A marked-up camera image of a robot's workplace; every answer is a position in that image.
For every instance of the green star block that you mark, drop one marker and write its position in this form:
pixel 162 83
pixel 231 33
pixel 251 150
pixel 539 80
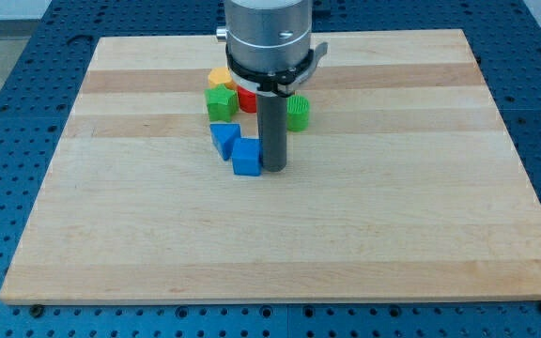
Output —
pixel 221 102

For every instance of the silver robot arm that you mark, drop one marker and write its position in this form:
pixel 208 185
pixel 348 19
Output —
pixel 268 35

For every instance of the blue cube block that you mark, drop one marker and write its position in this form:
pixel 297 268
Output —
pixel 246 157

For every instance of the blue triangle block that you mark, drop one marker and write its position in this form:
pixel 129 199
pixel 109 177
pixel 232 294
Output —
pixel 223 137

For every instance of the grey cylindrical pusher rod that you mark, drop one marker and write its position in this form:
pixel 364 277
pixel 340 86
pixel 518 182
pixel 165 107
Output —
pixel 272 128

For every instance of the green cylinder block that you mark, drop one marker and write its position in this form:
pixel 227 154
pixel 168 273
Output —
pixel 298 109

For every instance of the red block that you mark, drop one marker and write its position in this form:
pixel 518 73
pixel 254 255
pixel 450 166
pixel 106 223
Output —
pixel 247 100

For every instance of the black clamp with lever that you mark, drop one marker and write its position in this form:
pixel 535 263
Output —
pixel 282 83

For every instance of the yellow hexagon block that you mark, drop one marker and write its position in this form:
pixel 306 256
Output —
pixel 221 76

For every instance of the wooden board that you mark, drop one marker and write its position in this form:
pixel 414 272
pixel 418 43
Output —
pixel 405 187

